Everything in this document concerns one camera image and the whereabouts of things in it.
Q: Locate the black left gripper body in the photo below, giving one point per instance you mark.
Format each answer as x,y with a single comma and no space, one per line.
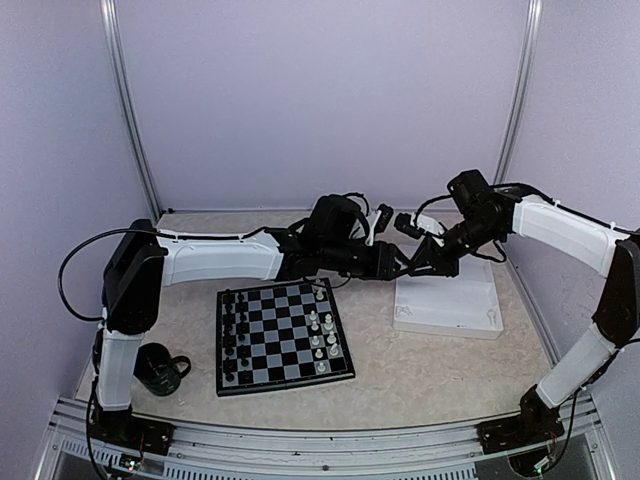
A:
338,259

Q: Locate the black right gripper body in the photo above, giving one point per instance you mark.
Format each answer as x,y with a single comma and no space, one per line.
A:
477,236

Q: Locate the white plastic tray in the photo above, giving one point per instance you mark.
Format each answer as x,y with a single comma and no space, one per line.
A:
466,305

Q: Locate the black and grey chessboard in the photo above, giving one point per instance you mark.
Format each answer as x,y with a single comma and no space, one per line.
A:
263,339

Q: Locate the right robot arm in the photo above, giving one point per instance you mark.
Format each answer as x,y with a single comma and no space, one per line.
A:
601,291

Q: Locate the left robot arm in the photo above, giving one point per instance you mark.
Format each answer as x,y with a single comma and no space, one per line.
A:
149,263

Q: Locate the black mug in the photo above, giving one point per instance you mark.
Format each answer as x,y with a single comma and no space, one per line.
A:
159,371

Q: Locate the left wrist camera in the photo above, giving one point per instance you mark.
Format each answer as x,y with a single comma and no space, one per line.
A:
368,226

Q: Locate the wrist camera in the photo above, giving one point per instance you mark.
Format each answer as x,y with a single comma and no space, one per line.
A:
368,226
417,226

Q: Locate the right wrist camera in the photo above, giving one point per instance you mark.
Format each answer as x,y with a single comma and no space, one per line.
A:
417,226

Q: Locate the right aluminium frame post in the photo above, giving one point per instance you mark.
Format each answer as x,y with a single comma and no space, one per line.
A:
518,102

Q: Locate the aluminium frame post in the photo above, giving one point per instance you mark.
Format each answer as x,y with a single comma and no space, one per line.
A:
518,102
109,15

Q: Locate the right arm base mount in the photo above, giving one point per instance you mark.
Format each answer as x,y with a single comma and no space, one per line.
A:
512,432

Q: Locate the aluminium front rail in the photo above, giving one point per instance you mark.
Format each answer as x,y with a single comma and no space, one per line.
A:
208,451

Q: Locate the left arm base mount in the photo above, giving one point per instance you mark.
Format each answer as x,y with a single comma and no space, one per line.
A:
123,429

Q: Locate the left aluminium frame post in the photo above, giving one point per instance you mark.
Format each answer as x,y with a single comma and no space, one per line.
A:
109,15

